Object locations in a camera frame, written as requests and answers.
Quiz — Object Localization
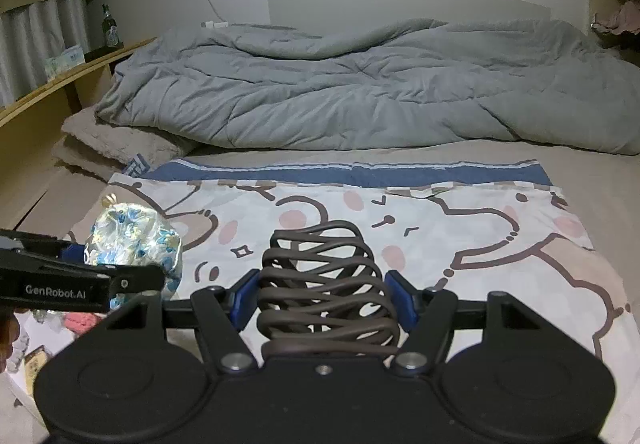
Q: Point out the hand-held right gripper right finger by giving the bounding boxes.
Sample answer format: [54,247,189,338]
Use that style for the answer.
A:
[384,269,546,375]

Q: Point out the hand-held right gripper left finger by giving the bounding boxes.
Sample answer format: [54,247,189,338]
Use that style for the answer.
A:
[102,269,261,375]

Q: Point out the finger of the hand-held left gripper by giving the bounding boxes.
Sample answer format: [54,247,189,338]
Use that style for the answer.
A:
[0,228,90,267]
[0,251,166,297]

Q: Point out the blue floral pouch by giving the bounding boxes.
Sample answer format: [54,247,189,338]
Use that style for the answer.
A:
[82,194,183,310]

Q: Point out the white cardboard box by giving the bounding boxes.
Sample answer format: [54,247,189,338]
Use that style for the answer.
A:
[0,309,108,430]

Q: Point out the person's left hand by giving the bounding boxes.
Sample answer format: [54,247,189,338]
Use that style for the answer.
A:
[0,313,22,375]

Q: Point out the pink knitted doll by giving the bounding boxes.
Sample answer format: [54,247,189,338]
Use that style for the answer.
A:
[62,313,103,334]

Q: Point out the blue patterned cloth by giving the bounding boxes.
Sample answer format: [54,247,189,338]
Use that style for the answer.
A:
[122,154,151,180]

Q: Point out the cartoon printed blanket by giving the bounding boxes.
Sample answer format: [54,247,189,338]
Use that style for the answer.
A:
[65,159,640,425]

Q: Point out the beige fuzzy blanket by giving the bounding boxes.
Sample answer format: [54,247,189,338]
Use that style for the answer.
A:
[51,105,198,184]

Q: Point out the wooden side shelf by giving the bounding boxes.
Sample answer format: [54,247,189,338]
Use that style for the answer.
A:
[0,36,158,225]

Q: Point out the tissue pack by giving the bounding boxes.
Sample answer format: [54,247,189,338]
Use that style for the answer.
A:
[45,45,83,80]

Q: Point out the grey curtain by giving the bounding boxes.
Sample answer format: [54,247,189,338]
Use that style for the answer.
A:
[0,0,91,107]

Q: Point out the grey duvet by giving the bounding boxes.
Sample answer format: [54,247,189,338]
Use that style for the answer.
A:
[94,18,640,156]

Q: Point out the green glass bottle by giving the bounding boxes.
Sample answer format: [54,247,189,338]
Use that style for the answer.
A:
[101,3,124,50]

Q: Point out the beige bed sheet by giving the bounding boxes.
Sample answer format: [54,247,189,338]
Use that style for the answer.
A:
[15,139,640,360]

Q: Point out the white headboard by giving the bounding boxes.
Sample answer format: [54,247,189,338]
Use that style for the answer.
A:
[266,0,552,27]

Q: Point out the pink clothes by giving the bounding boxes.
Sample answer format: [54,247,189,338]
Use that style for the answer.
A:
[592,0,640,36]

